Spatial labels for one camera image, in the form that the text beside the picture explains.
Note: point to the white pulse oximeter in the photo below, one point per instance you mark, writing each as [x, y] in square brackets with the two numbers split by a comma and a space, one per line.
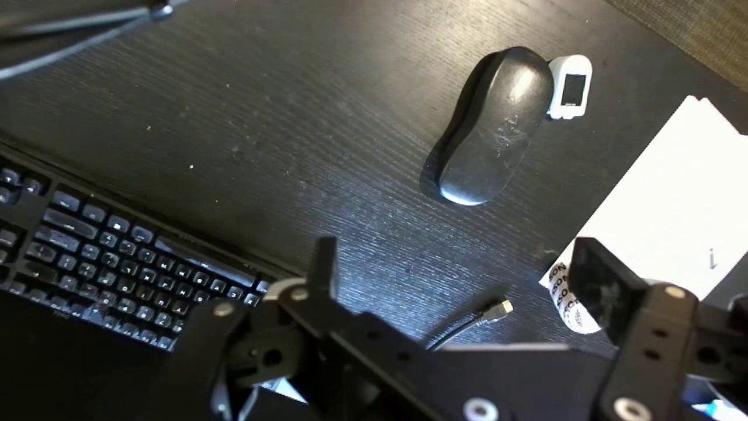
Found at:
[573, 88]

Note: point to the black computer keyboard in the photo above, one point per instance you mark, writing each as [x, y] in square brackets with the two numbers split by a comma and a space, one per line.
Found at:
[117, 257]

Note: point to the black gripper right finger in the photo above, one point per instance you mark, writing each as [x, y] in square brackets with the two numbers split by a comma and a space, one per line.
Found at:
[656, 335]

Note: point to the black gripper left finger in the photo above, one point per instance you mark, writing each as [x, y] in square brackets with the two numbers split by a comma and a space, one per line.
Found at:
[366, 342]

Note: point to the large white paper sheet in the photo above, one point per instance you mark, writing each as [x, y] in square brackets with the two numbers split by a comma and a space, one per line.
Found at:
[678, 202]

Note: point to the printed paper sheet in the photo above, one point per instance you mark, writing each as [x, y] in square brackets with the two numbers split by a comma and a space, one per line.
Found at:
[563, 299]

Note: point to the black computer mouse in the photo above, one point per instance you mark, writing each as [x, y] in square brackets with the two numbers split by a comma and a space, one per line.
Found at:
[498, 123]

